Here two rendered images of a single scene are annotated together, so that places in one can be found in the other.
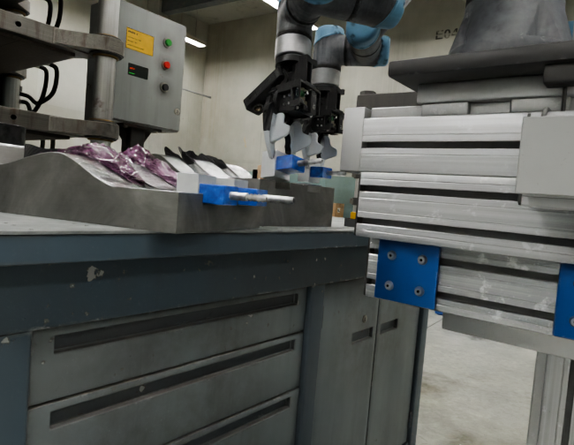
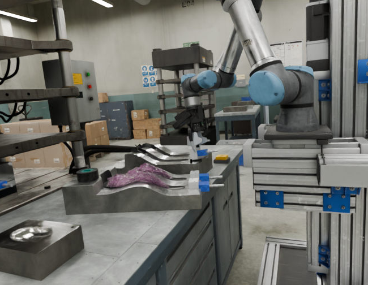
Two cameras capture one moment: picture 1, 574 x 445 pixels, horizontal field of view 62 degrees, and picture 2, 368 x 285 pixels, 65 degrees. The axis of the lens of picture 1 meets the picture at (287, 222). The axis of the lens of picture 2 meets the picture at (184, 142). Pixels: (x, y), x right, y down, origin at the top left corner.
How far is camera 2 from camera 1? 0.64 m
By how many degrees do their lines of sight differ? 17
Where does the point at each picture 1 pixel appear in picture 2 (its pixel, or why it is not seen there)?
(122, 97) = not seen: hidden behind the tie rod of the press
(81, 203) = (156, 203)
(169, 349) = (187, 244)
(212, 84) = not seen: hidden behind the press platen
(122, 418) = (182, 275)
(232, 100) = not seen: hidden behind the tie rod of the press
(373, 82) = (150, 35)
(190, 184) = (195, 186)
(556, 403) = (316, 222)
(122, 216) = (176, 206)
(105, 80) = (74, 110)
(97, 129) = (77, 136)
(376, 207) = (261, 179)
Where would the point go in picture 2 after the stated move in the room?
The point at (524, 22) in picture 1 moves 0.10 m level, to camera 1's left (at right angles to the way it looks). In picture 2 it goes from (306, 120) to (281, 122)
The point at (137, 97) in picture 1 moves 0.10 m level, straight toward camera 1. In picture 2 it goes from (80, 108) to (85, 108)
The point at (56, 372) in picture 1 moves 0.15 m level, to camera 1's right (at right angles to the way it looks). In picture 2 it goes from (168, 268) to (208, 259)
